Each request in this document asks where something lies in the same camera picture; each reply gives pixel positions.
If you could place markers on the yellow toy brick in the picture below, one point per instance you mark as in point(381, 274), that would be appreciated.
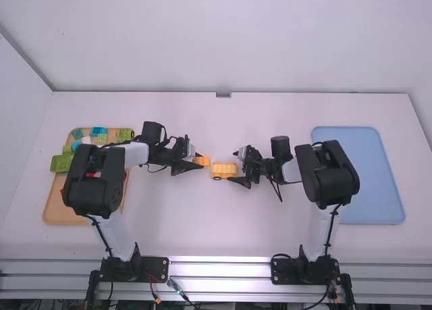
point(203, 160)

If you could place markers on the light blue curved toy brick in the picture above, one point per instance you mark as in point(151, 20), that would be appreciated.
point(76, 145)

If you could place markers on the silver rails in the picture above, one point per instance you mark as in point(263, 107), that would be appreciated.
point(219, 273)

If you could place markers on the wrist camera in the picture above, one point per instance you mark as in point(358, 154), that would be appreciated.
point(191, 151)
point(243, 153)

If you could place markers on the blue mat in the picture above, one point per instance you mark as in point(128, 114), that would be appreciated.
point(378, 175)

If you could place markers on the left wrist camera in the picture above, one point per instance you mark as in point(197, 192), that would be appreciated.
point(191, 151)

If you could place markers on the white toy brick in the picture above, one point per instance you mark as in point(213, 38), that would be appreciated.
point(86, 140)

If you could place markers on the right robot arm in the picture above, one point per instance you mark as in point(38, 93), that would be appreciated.
point(330, 175)

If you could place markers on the green toy car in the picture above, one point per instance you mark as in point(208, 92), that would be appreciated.
point(124, 133)

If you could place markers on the teal green toy brick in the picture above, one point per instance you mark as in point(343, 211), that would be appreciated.
point(78, 133)

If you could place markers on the pale green toy brick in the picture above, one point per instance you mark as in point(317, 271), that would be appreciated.
point(101, 138)

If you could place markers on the yellow toy car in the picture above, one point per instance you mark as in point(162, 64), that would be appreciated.
point(223, 169)

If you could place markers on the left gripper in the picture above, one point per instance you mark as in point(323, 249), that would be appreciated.
point(178, 153)

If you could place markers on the tan tray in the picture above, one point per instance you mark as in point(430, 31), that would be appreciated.
point(55, 208)

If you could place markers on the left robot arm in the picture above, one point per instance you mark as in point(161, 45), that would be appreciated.
point(91, 188)

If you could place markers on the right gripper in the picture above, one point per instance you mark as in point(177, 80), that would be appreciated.
point(251, 164)

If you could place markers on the large lime green toy brick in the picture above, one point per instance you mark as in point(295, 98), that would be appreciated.
point(60, 163)

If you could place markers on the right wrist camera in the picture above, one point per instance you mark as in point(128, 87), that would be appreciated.
point(243, 153)

